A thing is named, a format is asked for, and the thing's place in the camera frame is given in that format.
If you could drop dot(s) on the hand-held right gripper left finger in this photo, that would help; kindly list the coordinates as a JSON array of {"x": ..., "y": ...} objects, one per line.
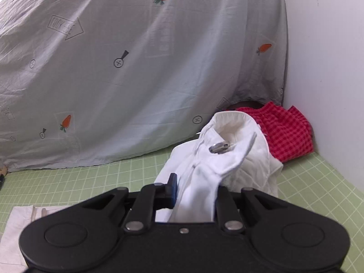
[{"x": 172, "y": 189}]

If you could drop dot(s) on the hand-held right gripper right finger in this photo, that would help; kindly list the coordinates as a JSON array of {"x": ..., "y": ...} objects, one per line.
[{"x": 224, "y": 200}]

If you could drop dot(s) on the white shirt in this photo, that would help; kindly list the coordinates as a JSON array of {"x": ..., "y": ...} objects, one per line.
[{"x": 227, "y": 165}]

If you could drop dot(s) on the silver collar clip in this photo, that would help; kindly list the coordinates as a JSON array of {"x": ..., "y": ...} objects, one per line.
[{"x": 217, "y": 148}]

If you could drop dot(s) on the red checked garment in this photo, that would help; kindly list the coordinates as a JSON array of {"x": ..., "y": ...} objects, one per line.
[{"x": 287, "y": 136}]

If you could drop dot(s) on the white folded cloth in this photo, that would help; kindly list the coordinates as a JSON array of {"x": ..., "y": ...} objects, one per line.
[{"x": 17, "y": 227}]

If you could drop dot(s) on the grey carrot printed sheet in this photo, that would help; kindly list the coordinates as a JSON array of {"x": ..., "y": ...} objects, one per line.
[{"x": 113, "y": 34}]

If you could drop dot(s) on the beige garment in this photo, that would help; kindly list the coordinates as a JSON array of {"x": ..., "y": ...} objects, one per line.
[{"x": 2, "y": 170}]

